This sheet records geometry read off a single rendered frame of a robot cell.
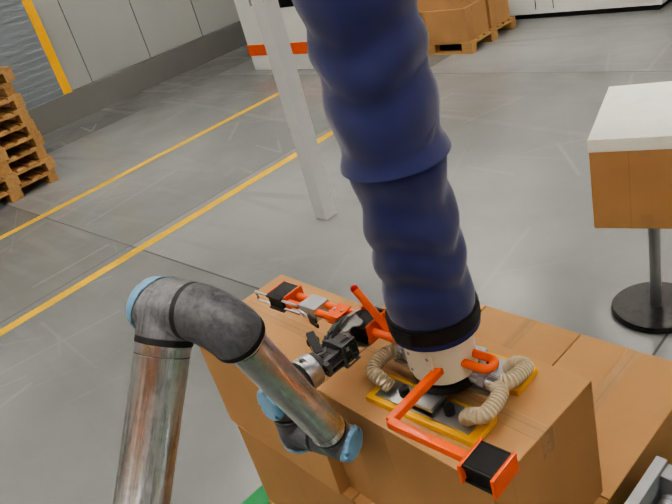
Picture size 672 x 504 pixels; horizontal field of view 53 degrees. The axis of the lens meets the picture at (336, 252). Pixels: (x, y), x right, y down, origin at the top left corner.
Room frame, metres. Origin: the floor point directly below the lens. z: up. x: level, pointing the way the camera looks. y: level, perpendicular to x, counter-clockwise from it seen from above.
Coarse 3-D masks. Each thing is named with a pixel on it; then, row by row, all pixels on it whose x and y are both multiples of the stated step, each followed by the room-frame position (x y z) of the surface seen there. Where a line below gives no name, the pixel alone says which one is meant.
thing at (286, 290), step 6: (282, 282) 1.85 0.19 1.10; (276, 288) 1.82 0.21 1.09; (282, 288) 1.81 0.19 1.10; (288, 288) 1.80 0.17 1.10; (294, 288) 1.79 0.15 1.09; (300, 288) 1.79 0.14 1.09; (276, 294) 1.79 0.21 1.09; (282, 294) 1.78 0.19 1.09; (288, 294) 1.77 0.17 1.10; (294, 294) 1.78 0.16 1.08; (294, 300) 1.77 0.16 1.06; (300, 300) 1.79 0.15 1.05; (288, 306) 1.76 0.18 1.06
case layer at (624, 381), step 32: (512, 320) 2.05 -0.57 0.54; (544, 352) 1.83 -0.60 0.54; (576, 352) 1.79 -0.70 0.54; (608, 352) 1.74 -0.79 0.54; (640, 352) 1.70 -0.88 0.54; (608, 384) 1.60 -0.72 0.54; (640, 384) 1.56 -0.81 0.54; (608, 416) 1.47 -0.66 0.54; (640, 416) 1.44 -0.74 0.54; (256, 448) 1.85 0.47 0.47; (608, 448) 1.36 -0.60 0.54; (640, 448) 1.33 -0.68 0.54; (288, 480) 1.73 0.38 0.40; (608, 480) 1.26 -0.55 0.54
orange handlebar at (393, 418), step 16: (288, 304) 1.75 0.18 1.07; (336, 304) 1.66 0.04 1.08; (384, 336) 1.45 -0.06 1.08; (480, 352) 1.27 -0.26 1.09; (480, 368) 1.22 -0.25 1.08; (496, 368) 1.21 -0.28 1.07; (432, 384) 1.23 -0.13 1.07; (416, 400) 1.19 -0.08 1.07; (400, 416) 1.15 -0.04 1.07; (400, 432) 1.10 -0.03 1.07; (416, 432) 1.08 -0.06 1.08; (432, 448) 1.03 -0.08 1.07; (448, 448) 1.01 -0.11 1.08
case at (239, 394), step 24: (264, 288) 2.11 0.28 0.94; (312, 288) 2.02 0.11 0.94; (264, 312) 1.95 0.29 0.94; (288, 312) 1.91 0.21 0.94; (288, 336) 1.77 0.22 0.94; (216, 360) 1.87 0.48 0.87; (216, 384) 1.94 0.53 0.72; (240, 384) 1.78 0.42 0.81; (240, 408) 1.84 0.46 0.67; (264, 432) 1.75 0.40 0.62; (288, 456) 1.66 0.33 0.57; (312, 456) 1.53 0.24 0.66; (336, 480) 1.47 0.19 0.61
